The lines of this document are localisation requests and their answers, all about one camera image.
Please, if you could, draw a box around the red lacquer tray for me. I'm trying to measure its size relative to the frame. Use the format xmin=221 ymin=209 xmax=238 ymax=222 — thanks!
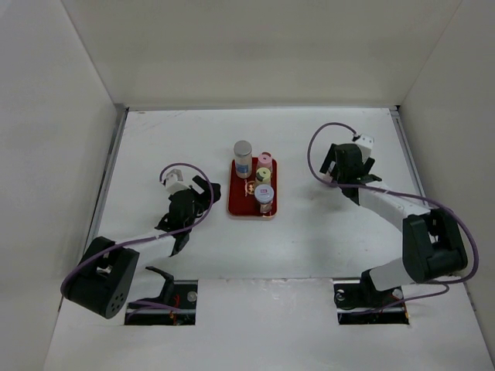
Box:
xmin=227 ymin=159 xmax=278 ymax=219

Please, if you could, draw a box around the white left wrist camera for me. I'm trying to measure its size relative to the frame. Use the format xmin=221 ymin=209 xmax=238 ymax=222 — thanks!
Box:
xmin=162 ymin=168 xmax=188 ymax=195

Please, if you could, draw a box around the orange label white lid jar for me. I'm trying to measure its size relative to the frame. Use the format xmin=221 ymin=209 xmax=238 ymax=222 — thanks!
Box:
xmin=254 ymin=184 xmax=275 ymax=214

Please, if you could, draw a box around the yellow lid spice jar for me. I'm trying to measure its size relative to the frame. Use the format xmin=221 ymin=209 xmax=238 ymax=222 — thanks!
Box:
xmin=254 ymin=167 xmax=271 ymax=188

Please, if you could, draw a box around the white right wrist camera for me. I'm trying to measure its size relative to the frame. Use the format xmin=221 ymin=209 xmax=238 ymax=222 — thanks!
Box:
xmin=353 ymin=134 xmax=374 ymax=162

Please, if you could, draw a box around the pink lid spice jar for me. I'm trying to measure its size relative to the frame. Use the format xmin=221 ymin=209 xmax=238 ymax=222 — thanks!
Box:
xmin=257 ymin=152 xmax=272 ymax=169

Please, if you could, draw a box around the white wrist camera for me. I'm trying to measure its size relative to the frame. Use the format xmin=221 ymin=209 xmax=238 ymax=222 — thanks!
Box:
xmin=353 ymin=134 xmax=374 ymax=162
xmin=162 ymin=168 xmax=188 ymax=195

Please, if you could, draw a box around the tall bead jar blue label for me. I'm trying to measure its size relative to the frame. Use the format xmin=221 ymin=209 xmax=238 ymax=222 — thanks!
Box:
xmin=234 ymin=140 xmax=252 ymax=179

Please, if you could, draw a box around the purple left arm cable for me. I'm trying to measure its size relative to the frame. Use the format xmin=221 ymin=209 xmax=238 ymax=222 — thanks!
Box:
xmin=60 ymin=162 xmax=214 ymax=324

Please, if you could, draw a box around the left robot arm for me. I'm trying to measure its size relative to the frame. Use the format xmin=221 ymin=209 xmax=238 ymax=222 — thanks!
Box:
xmin=60 ymin=175 xmax=221 ymax=319

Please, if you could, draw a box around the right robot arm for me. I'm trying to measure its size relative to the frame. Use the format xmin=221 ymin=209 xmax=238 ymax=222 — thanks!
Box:
xmin=319 ymin=143 xmax=468 ymax=308

